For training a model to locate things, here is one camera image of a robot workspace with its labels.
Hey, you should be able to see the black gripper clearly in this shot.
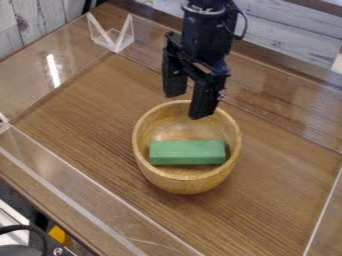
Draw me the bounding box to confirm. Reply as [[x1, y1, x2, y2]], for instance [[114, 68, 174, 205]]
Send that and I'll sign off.
[[161, 5, 238, 120]]

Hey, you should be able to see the brown wooden bowl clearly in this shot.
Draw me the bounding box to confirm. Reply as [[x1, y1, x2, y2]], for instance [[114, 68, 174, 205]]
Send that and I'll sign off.
[[130, 100, 241, 195]]

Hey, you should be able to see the green rectangular block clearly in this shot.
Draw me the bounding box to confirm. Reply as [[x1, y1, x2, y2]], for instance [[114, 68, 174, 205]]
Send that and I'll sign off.
[[149, 140, 226, 165]]

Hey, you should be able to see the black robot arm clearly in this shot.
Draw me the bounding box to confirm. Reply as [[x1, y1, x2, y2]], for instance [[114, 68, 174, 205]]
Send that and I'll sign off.
[[161, 0, 248, 120]]

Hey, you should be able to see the yellow and black device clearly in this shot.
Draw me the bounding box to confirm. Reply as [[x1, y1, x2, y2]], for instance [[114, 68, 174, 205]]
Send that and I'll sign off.
[[29, 212, 93, 256]]

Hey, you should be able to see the clear acrylic corner bracket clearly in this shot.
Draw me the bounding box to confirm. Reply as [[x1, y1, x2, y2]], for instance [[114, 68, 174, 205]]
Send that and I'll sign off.
[[85, 13, 134, 53]]

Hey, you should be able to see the clear acrylic tray wall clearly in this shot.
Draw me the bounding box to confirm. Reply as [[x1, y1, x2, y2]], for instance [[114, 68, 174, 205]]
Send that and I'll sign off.
[[0, 114, 202, 256]]

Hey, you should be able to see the black cable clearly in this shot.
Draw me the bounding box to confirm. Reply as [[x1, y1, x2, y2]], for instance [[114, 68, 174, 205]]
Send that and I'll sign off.
[[0, 224, 49, 256]]

